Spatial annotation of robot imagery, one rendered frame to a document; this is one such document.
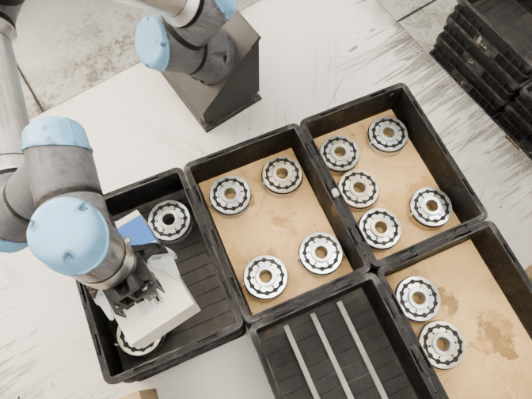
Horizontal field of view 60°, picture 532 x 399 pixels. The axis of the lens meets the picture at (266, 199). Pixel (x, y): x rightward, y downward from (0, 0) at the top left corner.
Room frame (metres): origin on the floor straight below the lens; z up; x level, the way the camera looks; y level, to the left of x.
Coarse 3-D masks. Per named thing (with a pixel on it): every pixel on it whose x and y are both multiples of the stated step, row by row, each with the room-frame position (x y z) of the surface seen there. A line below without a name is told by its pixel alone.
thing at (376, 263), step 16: (368, 96) 0.65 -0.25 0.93; (320, 112) 0.60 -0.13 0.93; (416, 112) 0.61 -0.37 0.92; (304, 128) 0.56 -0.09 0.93; (432, 128) 0.56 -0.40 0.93; (320, 160) 0.47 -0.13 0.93; (448, 160) 0.48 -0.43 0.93; (464, 176) 0.44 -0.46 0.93; (480, 208) 0.36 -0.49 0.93; (352, 224) 0.31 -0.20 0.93; (464, 224) 0.32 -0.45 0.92; (432, 240) 0.28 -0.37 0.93; (368, 256) 0.24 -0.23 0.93; (400, 256) 0.24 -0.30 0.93
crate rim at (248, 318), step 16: (288, 128) 0.55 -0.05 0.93; (240, 144) 0.51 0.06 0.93; (304, 144) 0.51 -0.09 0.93; (208, 160) 0.47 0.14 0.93; (192, 176) 0.42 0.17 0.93; (320, 176) 0.43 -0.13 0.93; (192, 192) 0.38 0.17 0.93; (336, 208) 0.35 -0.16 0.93; (208, 224) 0.31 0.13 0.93; (352, 240) 0.28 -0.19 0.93; (224, 256) 0.23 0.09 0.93; (352, 272) 0.20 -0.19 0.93; (320, 288) 0.17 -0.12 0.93; (240, 304) 0.13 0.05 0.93; (288, 304) 0.13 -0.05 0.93; (256, 320) 0.10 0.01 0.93
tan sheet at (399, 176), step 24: (360, 144) 0.57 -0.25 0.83; (408, 144) 0.57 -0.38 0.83; (360, 168) 0.50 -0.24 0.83; (384, 168) 0.50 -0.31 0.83; (408, 168) 0.50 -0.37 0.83; (360, 192) 0.43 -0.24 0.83; (384, 192) 0.43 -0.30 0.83; (408, 192) 0.43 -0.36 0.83; (360, 216) 0.37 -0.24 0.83; (456, 216) 0.37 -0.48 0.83; (408, 240) 0.31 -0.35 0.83
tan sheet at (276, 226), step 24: (240, 168) 0.49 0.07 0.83; (264, 192) 0.43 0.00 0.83; (312, 192) 0.43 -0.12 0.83; (216, 216) 0.36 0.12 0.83; (240, 216) 0.36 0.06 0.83; (264, 216) 0.36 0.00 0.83; (288, 216) 0.36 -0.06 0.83; (312, 216) 0.36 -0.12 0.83; (240, 240) 0.30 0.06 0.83; (264, 240) 0.30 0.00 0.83; (288, 240) 0.30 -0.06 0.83; (240, 264) 0.24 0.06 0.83; (288, 264) 0.24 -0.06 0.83; (288, 288) 0.18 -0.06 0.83; (312, 288) 0.19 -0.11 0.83
